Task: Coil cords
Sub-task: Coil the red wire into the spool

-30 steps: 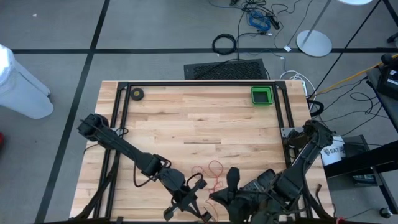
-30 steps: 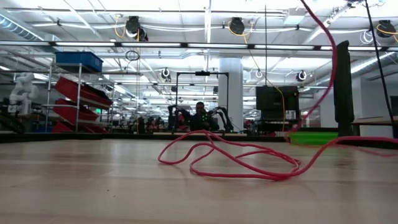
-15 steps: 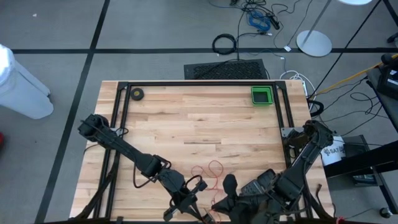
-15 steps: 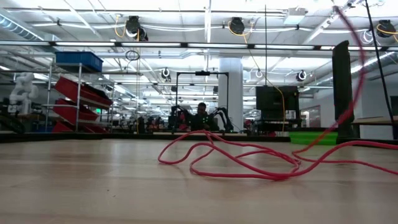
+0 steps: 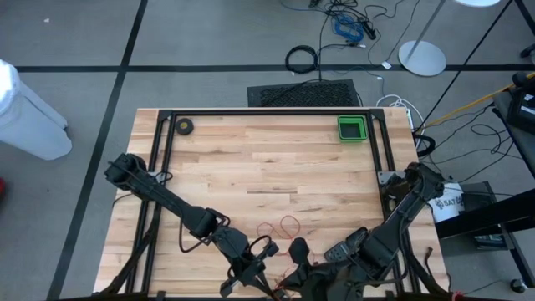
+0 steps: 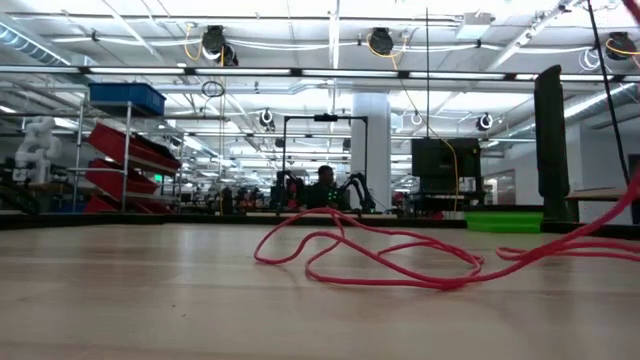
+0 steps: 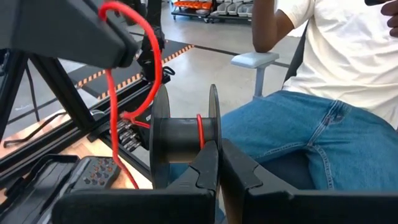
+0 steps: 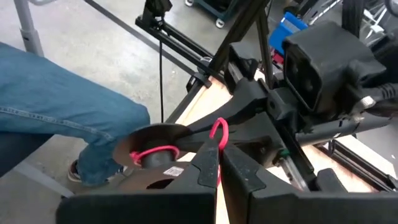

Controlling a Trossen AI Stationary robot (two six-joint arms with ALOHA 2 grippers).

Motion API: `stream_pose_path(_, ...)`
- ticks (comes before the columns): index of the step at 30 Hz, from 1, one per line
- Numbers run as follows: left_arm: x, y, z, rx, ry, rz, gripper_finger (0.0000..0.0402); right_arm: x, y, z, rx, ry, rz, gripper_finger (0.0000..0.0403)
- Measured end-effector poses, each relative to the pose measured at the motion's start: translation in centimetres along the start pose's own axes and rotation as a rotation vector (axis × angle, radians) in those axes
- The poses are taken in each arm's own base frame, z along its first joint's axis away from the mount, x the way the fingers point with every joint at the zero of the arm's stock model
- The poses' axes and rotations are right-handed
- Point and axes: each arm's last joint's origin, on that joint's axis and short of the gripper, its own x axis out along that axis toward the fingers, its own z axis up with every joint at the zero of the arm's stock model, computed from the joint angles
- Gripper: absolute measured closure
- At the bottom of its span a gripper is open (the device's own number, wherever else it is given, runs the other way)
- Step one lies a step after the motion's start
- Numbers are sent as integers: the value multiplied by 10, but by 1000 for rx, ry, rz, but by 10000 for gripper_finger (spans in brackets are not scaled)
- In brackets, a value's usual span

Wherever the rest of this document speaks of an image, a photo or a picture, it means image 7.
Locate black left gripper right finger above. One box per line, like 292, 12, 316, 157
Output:
219, 139, 398, 224

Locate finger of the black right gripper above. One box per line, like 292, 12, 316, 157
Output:
86, 0, 139, 68
0, 0, 125, 70

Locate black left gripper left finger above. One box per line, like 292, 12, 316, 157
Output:
51, 139, 220, 224

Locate red cord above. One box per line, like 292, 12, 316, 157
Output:
98, 1, 206, 190

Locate black wire spool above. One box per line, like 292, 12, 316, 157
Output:
149, 83, 223, 190

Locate hazard striped floor mat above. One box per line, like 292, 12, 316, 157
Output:
67, 39, 195, 102

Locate black control box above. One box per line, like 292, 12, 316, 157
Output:
116, 110, 154, 155

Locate cart with orange grey bins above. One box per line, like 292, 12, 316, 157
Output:
170, 0, 254, 24

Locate black screwdriver bit case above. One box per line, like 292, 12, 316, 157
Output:
0, 154, 122, 224

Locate office chair white armrest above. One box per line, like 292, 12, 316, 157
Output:
230, 21, 315, 190

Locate person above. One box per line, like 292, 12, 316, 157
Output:
220, 0, 398, 192

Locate brown cable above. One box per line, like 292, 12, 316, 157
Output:
2, 110, 68, 149

